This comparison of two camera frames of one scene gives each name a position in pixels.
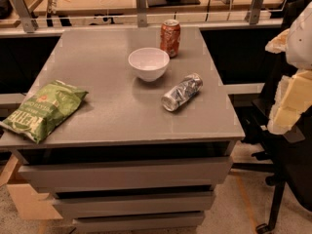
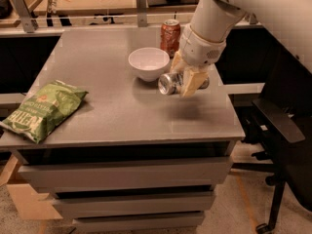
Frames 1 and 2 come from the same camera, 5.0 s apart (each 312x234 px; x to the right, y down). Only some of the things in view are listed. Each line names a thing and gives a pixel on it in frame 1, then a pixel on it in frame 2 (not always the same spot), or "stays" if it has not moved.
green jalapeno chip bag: x=43 y=109 stays
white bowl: x=148 y=63 stays
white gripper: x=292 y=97 to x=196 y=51
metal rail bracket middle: x=141 y=7 stays
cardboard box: x=29 y=205 stays
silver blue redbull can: x=186 y=88 to x=171 y=83
